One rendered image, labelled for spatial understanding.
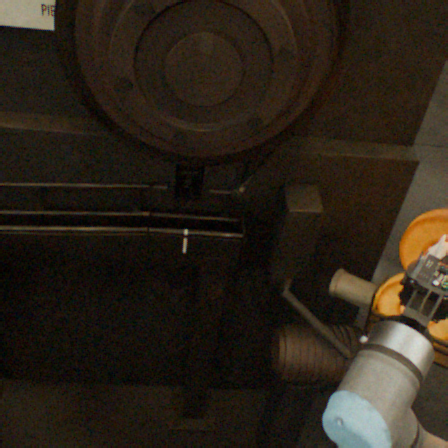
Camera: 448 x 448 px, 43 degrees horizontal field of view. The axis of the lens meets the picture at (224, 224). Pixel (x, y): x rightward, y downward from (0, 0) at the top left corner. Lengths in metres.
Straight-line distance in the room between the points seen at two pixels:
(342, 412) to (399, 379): 0.09
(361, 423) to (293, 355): 0.53
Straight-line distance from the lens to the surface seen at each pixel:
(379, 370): 0.76
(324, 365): 1.26
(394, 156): 1.24
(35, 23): 1.12
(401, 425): 0.78
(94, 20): 0.92
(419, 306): 0.84
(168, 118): 0.91
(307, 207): 1.14
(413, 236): 0.96
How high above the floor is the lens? 1.49
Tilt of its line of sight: 40 degrees down
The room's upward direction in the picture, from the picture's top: 9 degrees clockwise
